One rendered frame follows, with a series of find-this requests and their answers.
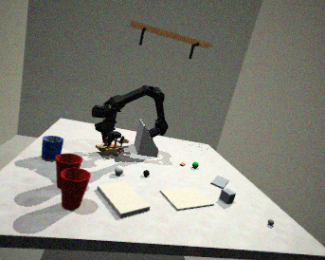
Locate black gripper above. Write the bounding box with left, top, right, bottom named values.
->
left=101, top=118, right=121, bottom=146

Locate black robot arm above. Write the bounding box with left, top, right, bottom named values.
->
left=92, top=85, right=169, bottom=138

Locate blue cup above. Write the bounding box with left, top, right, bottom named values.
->
left=41, top=136, right=64, bottom=161

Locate red plastic cup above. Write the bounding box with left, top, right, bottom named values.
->
left=61, top=168, right=91, bottom=211
left=56, top=154, right=82, bottom=189

